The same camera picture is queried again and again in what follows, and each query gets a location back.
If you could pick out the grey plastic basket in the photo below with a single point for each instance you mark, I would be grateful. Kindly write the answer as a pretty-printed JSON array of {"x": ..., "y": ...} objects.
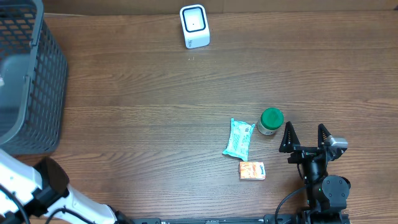
[{"x": 34, "y": 74}]

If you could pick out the white barcode scanner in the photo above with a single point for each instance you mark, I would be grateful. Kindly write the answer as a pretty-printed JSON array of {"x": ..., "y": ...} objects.
[{"x": 195, "y": 26}]

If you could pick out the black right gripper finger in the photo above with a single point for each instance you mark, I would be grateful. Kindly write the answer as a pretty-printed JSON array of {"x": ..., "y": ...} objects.
[
  {"x": 323, "y": 133},
  {"x": 290, "y": 140}
]

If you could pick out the green lid jar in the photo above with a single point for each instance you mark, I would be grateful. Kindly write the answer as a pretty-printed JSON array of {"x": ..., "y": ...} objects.
[{"x": 270, "y": 121}]

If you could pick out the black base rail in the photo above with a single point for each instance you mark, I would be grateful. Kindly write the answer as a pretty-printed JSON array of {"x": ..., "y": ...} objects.
[{"x": 266, "y": 219}]

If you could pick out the teal tissue pack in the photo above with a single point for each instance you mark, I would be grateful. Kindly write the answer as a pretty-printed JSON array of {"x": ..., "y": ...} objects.
[{"x": 239, "y": 140}]

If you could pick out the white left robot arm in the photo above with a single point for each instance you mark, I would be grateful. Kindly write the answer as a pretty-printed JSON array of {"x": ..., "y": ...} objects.
[{"x": 45, "y": 190}]

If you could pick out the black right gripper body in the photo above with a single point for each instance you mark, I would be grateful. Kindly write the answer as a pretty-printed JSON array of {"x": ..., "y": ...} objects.
[{"x": 308, "y": 150}]

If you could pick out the orange tissue pack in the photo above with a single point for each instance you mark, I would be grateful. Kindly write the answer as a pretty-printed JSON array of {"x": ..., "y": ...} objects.
[{"x": 252, "y": 171}]

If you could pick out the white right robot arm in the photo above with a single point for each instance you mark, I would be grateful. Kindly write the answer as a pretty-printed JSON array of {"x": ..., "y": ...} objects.
[{"x": 326, "y": 194}]

